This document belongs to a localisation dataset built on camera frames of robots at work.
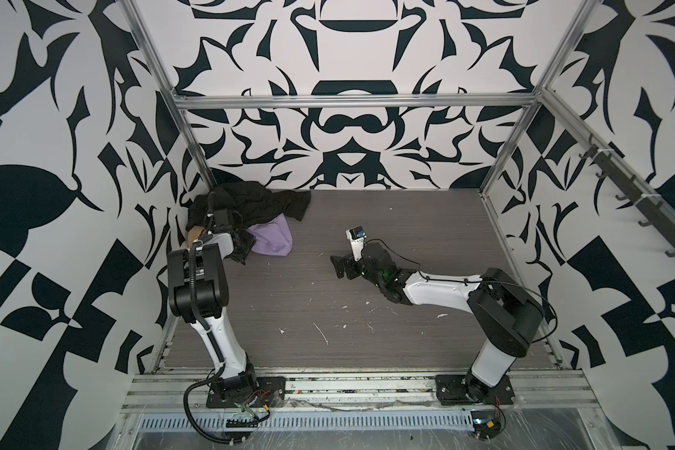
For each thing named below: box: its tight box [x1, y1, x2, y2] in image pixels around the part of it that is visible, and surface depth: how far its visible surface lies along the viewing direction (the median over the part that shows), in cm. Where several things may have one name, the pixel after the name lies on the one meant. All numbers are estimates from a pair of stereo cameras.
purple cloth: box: [246, 212, 294, 257], surface depth 104 cm
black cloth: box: [185, 180, 312, 231], surface depth 113 cm
